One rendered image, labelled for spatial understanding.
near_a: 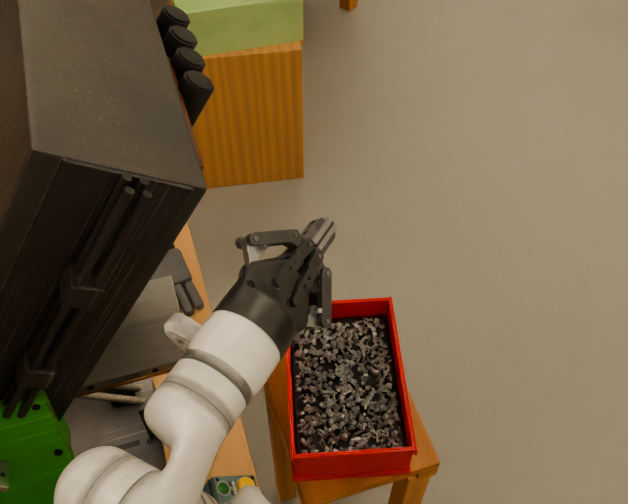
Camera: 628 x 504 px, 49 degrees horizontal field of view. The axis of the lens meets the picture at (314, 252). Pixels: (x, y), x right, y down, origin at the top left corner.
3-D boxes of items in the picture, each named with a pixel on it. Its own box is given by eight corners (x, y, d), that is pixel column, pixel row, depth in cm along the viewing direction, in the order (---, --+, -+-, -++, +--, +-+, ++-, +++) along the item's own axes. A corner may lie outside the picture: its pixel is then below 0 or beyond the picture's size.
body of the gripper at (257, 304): (295, 374, 60) (344, 297, 66) (233, 308, 57) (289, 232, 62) (246, 376, 66) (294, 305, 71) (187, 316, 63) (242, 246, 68)
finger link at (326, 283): (306, 329, 69) (300, 270, 69) (319, 328, 70) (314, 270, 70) (323, 327, 66) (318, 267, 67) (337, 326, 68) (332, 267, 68)
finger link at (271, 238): (251, 244, 62) (301, 247, 66) (250, 224, 63) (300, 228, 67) (234, 249, 65) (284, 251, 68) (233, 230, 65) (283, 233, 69)
